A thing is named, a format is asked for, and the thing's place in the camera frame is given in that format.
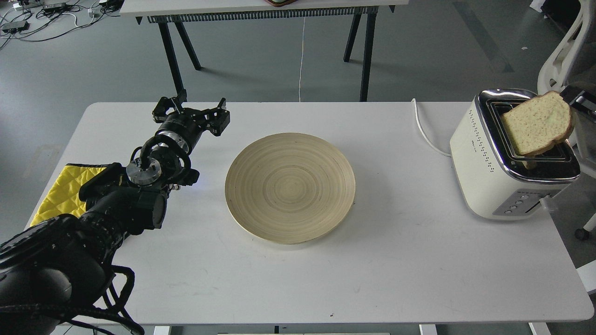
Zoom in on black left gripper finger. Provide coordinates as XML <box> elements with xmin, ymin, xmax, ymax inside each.
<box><xmin>201</xmin><ymin>98</ymin><xmax>230</xmax><ymax>136</ymax></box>
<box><xmin>152</xmin><ymin>97</ymin><xmax>185</xmax><ymax>124</ymax></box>

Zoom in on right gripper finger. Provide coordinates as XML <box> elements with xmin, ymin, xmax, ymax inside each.
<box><xmin>560</xmin><ymin>85</ymin><xmax>596</xmax><ymax>122</ymax></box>

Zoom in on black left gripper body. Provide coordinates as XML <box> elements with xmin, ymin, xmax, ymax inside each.
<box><xmin>155</xmin><ymin>110</ymin><xmax>208</xmax><ymax>154</ymax></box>

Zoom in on slice of brown bread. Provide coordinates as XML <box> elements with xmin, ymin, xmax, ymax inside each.
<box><xmin>501</xmin><ymin>91</ymin><xmax>574</xmax><ymax>156</ymax></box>

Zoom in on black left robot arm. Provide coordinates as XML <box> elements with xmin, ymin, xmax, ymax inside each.
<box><xmin>0</xmin><ymin>90</ymin><xmax>230</xmax><ymax>335</ymax></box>

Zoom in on cream chrome toaster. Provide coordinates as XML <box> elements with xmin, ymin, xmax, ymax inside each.
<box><xmin>449</xmin><ymin>89</ymin><xmax>580</xmax><ymax>221</ymax></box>

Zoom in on white office chair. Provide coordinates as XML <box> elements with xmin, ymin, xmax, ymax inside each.
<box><xmin>537</xmin><ymin>0</ymin><xmax>596</xmax><ymax>241</ymax></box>

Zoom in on round wooden plate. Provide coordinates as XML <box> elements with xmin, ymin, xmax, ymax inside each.
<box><xmin>225</xmin><ymin>132</ymin><xmax>356</xmax><ymax>245</ymax></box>

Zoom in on background table with black legs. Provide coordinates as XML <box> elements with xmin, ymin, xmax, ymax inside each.
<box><xmin>119</xmin><ymin>0</ymin><xmax>409</xmax><ymax>102</ymax></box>

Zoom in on yellow quilted cloth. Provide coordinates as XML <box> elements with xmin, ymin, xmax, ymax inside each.
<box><xmin>28</xmin><ymin>162</ymin><xmax>122</xmax><ymax>228</ymax></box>

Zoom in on thin white hanging cable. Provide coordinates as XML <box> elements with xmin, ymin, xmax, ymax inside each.
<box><xmin>298</xmin><ymin>17</ymin><xmax>306</xmax><ymax>102</ymax></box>

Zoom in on floor cables and power strips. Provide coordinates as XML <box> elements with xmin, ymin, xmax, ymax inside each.
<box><xmin>0</xmin><ymin>0</ymin><xmax>124</xmax><ymax>47</ymax></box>

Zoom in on white toaster power cable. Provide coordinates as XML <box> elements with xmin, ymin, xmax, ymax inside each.
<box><xmin>412</xmin><ymin>98</ymin><xmax>451</xmax><ymax>157</ymax></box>

